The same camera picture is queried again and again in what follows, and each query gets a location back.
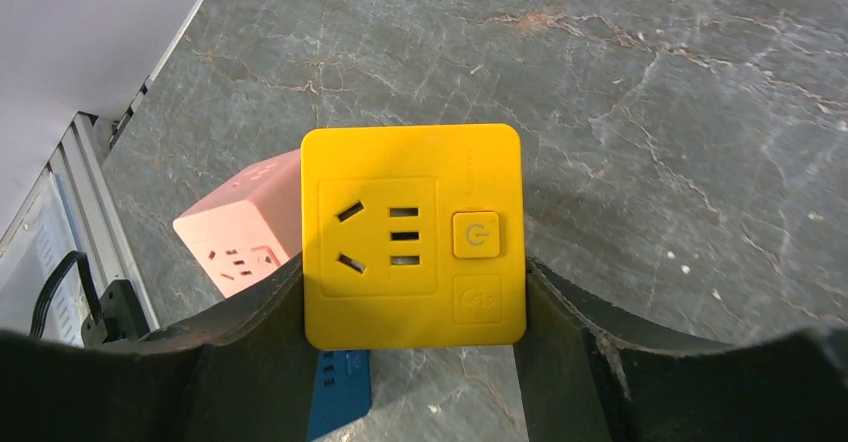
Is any blue cube socket adapter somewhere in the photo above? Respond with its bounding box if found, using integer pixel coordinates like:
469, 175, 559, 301
307, 350, 372, 441

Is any yellow cube socket adapter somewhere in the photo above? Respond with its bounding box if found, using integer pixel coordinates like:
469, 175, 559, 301
301, 123, 527, 350

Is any pink cube socket adapter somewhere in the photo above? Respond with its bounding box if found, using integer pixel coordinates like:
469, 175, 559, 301
173, 149, 302, 298

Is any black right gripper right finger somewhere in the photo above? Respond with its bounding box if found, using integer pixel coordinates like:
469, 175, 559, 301
513, 257, 847, 441

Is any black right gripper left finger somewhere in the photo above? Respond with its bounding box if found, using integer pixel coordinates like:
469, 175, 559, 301
1, 257, 308, 441

